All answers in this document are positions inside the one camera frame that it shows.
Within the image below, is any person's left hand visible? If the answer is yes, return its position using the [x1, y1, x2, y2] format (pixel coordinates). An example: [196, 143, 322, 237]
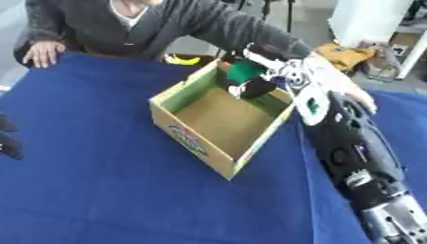
[303, 52, 379, 115]

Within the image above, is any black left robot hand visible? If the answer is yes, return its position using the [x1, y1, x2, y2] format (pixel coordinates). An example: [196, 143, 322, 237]
[0, 113, 26, 161]

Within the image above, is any grey bag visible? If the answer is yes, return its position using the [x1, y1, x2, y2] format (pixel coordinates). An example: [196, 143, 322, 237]
[361, 42, 404, 82]

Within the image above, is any yellow object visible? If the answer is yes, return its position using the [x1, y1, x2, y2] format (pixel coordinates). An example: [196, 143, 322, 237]
[161, 53, 202, 67]

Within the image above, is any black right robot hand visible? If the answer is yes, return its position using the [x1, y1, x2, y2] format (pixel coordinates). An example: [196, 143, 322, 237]
[225, 43, 293, 100]

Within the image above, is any black tripod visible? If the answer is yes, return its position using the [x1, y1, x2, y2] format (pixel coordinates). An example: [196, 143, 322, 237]
[258, 0, 297, 33]

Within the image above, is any cardboard box green inside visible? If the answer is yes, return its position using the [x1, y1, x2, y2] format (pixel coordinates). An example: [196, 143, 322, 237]
[147, 59, 297, 182]

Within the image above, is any white cabinet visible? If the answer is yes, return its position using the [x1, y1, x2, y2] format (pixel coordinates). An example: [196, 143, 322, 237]
[327, 0, 417, 49]

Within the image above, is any green block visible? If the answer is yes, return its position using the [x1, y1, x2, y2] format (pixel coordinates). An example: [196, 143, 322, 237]
[225, 60, 269, 86]

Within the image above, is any person's right hand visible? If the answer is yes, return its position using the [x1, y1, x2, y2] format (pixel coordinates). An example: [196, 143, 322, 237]
[21, 40, 69, 70]

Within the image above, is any person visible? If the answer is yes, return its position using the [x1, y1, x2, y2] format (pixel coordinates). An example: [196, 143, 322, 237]
[11, 0, 315, 69]

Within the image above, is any mustard yellow bag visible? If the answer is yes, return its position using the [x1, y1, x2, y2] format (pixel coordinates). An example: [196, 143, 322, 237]
[314, 42, 377, 71]

